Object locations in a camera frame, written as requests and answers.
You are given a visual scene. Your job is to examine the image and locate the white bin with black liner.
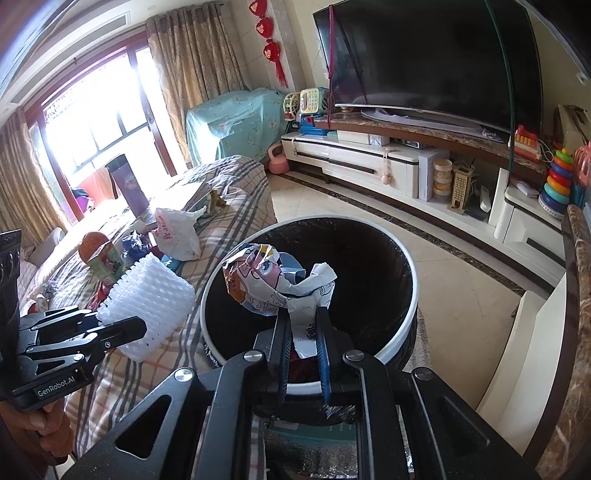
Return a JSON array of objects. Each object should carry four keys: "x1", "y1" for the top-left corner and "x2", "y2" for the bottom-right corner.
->
[{"x1": 199, "y1": 216, "x2": 420, "y2": 430}]

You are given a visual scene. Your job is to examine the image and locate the purple tumbler bottle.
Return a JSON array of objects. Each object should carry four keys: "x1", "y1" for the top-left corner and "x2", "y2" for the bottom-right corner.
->
[{"x1": 105, "y1": 154, "x2": 151, "y2": 217}]

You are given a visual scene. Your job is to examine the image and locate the pink kettlebell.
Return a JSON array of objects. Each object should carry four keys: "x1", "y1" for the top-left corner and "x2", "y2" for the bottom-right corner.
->
[{"x1": 268, "y1": 143, "x2": 291, "y2": 175}]

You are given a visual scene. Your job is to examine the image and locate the tall white box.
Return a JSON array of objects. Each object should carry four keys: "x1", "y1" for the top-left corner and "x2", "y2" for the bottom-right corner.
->
[{"x1": 418, "y1": 150, "x2": 451, "y2": 201}]

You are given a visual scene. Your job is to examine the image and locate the white tv cabinet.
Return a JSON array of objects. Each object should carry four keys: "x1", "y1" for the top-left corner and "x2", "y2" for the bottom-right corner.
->
[{"x1": 281, "y1": 115, "x2": 571, "y2": 278}]

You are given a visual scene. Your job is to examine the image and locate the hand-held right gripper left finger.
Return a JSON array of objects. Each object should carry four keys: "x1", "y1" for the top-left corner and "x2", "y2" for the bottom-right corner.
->
[{"x1": 60, "y1": 308, "x2": 296, "y2": 480}]

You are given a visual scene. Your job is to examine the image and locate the teal cloth covered furniture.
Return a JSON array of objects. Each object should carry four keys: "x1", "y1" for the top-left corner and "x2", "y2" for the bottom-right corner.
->
[{"x1": 185, "y1": 88, "x2": 287, "y2": 164}]

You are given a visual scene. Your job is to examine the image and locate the green printed carton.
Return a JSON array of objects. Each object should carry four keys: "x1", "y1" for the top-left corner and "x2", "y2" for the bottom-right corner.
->
[{"x1": 88, "y1": 242, "x2": 127, "y2": 284}]

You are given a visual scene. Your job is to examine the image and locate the white plastic bag red print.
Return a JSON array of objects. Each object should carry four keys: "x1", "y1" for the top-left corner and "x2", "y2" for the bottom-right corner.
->
[{"x1": 154, "y1": 205, "x2": 208, "y2": 261}]

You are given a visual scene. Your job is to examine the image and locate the printed paper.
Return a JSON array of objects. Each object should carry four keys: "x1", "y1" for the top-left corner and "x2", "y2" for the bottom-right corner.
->
[{"x1": 222, "y1": 244, "x2": 338, "y2": 361}]

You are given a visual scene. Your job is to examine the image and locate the beige handbag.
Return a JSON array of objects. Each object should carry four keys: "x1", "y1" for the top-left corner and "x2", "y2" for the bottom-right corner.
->
[{"x1": 554, "y1": 104, "x2": 589, "y2": 155}]

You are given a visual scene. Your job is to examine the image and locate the person's left hand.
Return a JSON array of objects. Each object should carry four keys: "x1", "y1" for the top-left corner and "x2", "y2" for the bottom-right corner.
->
[{"x1": 14, "y1": 396, "x2": 75, "y2": 480}]

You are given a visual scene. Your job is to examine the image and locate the rainbow stacking ring toy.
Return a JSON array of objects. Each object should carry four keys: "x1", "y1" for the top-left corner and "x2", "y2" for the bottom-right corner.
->
[{"x1": 538, "y1": 148, "x2": 575, "y2": 220}]

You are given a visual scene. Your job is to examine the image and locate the black flat television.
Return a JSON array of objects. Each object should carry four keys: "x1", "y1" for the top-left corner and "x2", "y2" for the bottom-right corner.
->
[{"x1": 312, "y1": 0, "x2": 543, "y2": 134}]

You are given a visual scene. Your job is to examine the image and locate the white pillow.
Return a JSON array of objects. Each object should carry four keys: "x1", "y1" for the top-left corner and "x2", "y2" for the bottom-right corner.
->
[{"x1": 28, "y1": 226, "x2": 65, "y2": 266}]

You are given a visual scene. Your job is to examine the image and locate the orange ball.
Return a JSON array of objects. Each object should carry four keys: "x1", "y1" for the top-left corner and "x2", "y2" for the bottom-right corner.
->
[{"x1": 78, "y1": 232, "x2": 112, "y2": 264}]

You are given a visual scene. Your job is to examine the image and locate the red hanging ornament string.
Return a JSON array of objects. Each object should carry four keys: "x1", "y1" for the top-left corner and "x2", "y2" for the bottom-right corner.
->
[{"x1": 248, "y1": 0, "x2": 289, "y2": 88}]

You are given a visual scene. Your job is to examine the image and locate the blue plastic bag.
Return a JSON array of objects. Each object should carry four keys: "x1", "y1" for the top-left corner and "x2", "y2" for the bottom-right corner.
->
[{"x1": 121, "y1": 231, "x2": 153, "y2": 264}]

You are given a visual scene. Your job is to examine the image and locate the clear stacked jars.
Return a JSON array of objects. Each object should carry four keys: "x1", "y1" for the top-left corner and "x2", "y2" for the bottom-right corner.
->
[{"x1": 433, "y1": 159, "x2": 453, "y2": 204}]

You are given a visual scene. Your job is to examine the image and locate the red framed window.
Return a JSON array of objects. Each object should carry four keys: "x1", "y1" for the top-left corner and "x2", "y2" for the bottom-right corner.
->
[{"x1": 25, "y1": 34, "x2": 185, "y2": 217}]

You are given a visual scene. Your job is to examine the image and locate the red cloth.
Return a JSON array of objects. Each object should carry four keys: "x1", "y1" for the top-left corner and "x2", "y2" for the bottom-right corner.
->
[{"x1": 78, "y1": 171, "x2": 116, "y2": 204}]

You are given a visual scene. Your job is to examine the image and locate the colourful children's book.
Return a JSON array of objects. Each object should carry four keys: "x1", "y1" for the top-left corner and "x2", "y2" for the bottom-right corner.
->
[{"x1": 173, "y1": 179, "x2": 209, "y2": 206}]

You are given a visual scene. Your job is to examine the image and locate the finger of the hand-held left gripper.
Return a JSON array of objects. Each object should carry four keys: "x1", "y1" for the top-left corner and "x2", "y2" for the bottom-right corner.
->
[
  {"x1": 18, "y1": 316, "x2": 148, "y2": 370},
  {"x1": 19, "y1": 307, "x2": 103, "y2": 344}
]

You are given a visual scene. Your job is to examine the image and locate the white foam net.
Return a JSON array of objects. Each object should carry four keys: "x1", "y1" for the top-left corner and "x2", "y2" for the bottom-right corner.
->
[{"x1": 97, "y1": 251, "x2": 197, "y2": 363}]

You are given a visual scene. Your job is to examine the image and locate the beige perforated holder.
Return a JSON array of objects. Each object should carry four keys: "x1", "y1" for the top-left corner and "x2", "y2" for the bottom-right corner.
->
[{"x1": 448, "y1": 166, "x2": 474, "y2": 213}]

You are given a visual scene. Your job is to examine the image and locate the flat white box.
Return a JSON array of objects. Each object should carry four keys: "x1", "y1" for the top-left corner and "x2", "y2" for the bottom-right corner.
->
[{"x1": 336, "y1": 129, "x2": 391, "y2": 147}]

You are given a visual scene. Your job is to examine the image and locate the blue toy cash register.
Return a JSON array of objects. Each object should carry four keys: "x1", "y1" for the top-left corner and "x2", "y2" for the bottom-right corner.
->
[{"x1": 295, "y1": 115, "x2": 331, "y2": 137}]

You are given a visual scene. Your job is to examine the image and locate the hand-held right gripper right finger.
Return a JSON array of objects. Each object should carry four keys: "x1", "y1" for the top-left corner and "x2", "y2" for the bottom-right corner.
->
[{"x1": 314, "y1": 307, "x2": 542, "y2": 480}]

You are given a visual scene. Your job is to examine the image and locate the yellow green toy phone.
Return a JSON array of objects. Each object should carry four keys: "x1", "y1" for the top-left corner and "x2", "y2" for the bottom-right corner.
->
[{"x1": 298, "y1": 88, "x2": 326, "y2": 115}]

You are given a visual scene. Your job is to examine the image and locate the beige patterned curtain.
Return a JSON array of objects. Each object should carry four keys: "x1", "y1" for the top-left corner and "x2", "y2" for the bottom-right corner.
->
[
  {"x1": 145, "y1": 0, "x2": 252, "y2": 169},
  {"x1": 0, "y1": 108, "x2": 70, "y2": 245}
]

